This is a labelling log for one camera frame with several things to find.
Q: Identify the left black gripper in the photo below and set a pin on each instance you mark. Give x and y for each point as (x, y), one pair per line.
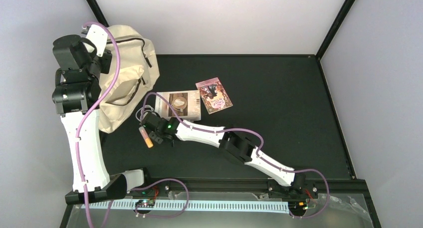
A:
(108, 58)

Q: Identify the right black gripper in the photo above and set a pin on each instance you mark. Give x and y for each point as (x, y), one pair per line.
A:
(158, 138)

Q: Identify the orange highlighter pen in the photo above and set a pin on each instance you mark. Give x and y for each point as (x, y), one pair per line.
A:
(146, 137)

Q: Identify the beige canvas backpack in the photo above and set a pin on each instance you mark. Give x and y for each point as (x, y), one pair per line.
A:
(138, 74)

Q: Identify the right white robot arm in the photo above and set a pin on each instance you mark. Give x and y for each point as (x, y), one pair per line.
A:
(231, 141)

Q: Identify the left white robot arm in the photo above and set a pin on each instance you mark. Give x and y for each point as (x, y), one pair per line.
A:
(88, 70)

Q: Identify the white coffee cover book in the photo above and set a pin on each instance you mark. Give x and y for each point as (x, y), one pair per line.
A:
(187, 104)

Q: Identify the pink illustrated paperback book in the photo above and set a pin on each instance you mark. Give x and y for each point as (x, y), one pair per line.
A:
(213, 95)

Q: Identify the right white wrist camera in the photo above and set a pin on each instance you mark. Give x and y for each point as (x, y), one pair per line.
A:
(151, 120)

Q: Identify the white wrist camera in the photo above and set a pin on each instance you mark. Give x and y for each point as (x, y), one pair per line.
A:
(98, 36)
(151, 120)

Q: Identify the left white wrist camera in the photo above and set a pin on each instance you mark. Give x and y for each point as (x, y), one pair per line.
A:
(98, 36)

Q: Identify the white charger with cable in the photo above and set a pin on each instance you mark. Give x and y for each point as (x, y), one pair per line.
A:
(140, 113)

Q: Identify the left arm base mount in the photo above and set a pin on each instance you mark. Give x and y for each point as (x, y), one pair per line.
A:
(152, 189)

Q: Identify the black frame post left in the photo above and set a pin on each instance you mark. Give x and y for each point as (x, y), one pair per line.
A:
(97, 12)

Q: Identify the black frame post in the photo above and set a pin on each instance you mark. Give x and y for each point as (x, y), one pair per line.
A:
(97, 12)
(340, 17)

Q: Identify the light blue slotted cable duct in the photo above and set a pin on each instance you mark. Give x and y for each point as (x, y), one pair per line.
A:
(199, 205)

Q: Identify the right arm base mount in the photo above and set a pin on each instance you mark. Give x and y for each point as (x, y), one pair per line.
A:
(292, 193)

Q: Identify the black frame post right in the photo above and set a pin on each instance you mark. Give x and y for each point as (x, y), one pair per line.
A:
(340, 17)

